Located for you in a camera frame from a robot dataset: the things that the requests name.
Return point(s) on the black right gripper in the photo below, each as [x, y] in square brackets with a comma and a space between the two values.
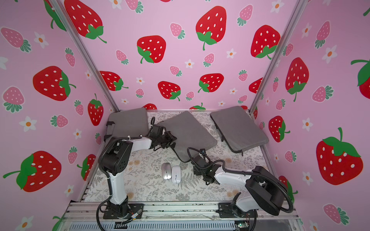
[198, 165]

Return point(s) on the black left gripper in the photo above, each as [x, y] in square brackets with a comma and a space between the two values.
[170, 139]

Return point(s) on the grey laptop bag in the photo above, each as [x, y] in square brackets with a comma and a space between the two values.
[131, 123]
[238, 130]
[189, 133]

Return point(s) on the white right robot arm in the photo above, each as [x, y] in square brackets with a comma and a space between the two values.
[261, 189]

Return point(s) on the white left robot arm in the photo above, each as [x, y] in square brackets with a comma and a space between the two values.
[114, 159]

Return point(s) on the silver computer mouse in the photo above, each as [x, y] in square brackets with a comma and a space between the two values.
[166, 171]

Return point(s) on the white computer mouse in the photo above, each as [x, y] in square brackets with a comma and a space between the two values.
[176, 174]

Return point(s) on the floral patterned table mat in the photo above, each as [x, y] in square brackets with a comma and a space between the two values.
[144, 182]

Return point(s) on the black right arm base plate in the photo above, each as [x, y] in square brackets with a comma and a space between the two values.
[228, 210]

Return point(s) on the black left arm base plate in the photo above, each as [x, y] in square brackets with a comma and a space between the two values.
[126, 212]

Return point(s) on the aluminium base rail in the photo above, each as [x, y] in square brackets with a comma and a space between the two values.
[177, 216]

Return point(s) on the aluminium frame post left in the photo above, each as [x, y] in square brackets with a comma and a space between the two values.
[62, 14]

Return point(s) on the aluminium frame post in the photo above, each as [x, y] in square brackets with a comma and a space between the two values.
[290, 27]
[62, 14]

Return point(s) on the aluminium frame post right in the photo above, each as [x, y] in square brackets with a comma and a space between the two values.
[290, 27]

